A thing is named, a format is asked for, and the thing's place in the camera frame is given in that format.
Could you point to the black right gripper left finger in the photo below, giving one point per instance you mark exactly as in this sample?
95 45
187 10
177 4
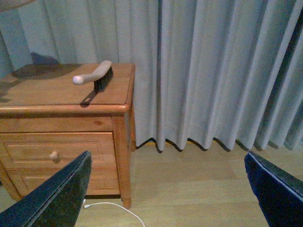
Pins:
56 202

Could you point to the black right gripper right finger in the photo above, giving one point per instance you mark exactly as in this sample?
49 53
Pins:
279 194

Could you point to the beige plastic dustpan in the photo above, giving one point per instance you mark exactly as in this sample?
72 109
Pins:
13 3

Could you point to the upper wooden drawer knob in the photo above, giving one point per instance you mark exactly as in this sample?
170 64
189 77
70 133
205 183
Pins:
54 156

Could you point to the wooden nightstand with drawers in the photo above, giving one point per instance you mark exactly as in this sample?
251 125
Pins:
42 111

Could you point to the light grey curtain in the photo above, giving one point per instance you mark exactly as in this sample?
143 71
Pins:
230 70

